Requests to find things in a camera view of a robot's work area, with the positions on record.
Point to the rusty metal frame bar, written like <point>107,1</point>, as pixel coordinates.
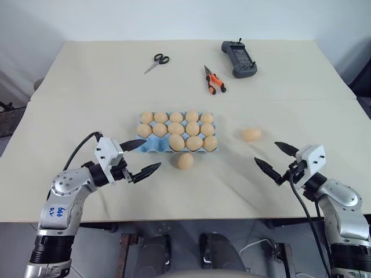
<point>126,255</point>
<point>287,260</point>

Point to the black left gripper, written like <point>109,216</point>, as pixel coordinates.
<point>119,171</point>

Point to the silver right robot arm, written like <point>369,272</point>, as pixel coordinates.
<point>343,208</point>

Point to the dark grey remote controller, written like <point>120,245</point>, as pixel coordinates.
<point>239,58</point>

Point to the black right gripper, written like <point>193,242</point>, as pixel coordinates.
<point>297,171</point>

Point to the black equipment case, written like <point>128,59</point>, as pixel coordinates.
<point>10,118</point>

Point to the blue egg carton tray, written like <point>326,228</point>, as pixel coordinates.
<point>150,144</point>

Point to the dark rounded shape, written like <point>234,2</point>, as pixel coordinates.
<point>220,252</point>
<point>156,252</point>

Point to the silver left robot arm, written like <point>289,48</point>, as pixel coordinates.
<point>62,197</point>

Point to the beige egg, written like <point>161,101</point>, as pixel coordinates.
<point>160,117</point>
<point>194,143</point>
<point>147,117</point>
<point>207,130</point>
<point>192,116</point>
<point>251,134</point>
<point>176,117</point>
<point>144,131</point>
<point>176,142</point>
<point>210,143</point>
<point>159,130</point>
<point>175,128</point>
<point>185,161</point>
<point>192,128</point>
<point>207,118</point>

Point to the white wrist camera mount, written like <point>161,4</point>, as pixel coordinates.
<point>107,150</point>
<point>313,157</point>

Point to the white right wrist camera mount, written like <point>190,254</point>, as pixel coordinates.
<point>313,157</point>

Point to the dark chair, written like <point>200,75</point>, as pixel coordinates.
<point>362,81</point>

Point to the orange and black pliers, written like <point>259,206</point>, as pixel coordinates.
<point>214,79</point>

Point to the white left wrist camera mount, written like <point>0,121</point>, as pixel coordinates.
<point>107,150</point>

